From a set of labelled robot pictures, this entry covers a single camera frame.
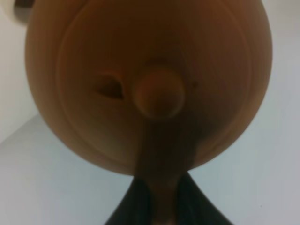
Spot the white teacup upper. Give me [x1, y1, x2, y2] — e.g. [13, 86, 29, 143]
[0, 0, 35, 26]

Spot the brown clay teapot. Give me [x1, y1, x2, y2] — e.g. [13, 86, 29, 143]
[25, 0, 272, 225]

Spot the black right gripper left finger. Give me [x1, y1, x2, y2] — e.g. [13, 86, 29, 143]
[105, 177, 162, 225]

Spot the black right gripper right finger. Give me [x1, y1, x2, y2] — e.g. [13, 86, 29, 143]
[176, 173, 232, 225]

